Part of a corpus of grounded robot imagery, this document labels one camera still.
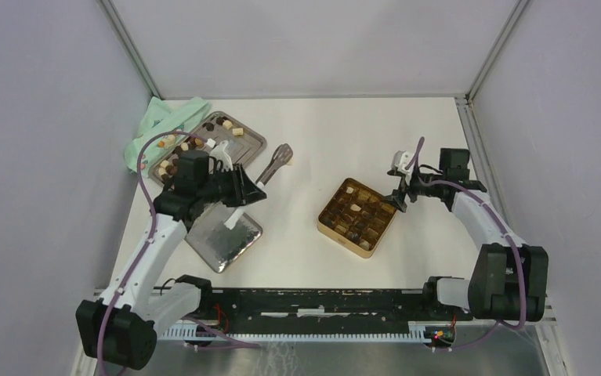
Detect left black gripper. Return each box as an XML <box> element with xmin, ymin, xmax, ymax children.
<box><xmin>197</xmin><ymin>162</ymin><xmax>266</xmax><ymax>208</ymax></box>

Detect gold chocolate box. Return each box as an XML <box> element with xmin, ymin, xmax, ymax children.
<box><xmin>317</xmin><ymin>178</ymin><xmax>397</xmax><ymax>259</ymax></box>

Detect steel serving tongs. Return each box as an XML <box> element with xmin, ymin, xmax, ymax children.
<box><xmin>224</xmin><ymin>143</ymin><xmax>293</xmax><ymax>230</ymax></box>

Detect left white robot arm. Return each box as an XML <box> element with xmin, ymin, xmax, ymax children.
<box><xmin>75</xmin><ymin>150</ymin><xmax>266</xmax><ymax>370</ymax></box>

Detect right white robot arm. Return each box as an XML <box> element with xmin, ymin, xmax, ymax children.
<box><xmin>385</xmin><ymin>148</ymin><xmax>549</xmax><ymax>327</ymax></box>

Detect steel chocolate tray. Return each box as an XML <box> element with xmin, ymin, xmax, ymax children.
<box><xmin>148</xmin><ymin>111</ymin><xmax>267</xmax><ymax>186</ymax></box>

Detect silver box lid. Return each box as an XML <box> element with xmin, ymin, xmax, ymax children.
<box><xmin>185</xmin><ymin>204</ymin><xmax>263</xmax><ymax>273</ymax></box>

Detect green patterned cloth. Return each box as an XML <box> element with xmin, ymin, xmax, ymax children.
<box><xmin>124</xmin><ymin>97</ymin><xmax>212</xmax><ymax>177</ymax></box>

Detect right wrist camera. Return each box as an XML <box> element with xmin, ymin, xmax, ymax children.
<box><xmin>387</xmin><ymin>150</ymin><xmax>417</xmax><ymax>180</ymax></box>

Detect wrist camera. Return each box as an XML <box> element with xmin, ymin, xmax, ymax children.
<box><xmin>209</xmin><ymin>140</ymin><xmax>233</xmax><ymax>172</ymax></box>
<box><xmin>387</xmin><ymin>150</ymin><xmax>417</xmax><ymax>180</ymax></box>

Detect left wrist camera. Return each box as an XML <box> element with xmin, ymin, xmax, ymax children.
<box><xmin>209</xmin><ymin>140</ymin><xmax>233</xmax><ymax>172</ymax></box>

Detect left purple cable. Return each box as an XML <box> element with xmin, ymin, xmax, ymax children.
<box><xmin>95</xmin><ymin>131</ymin><xmax>262</xmax><ymax>376</ymax></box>

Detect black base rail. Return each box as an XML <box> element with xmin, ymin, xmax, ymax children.
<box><xmin>191</xmin><ymin>287</ymin><xmax>456</xmax><ymax>335</ymax></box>

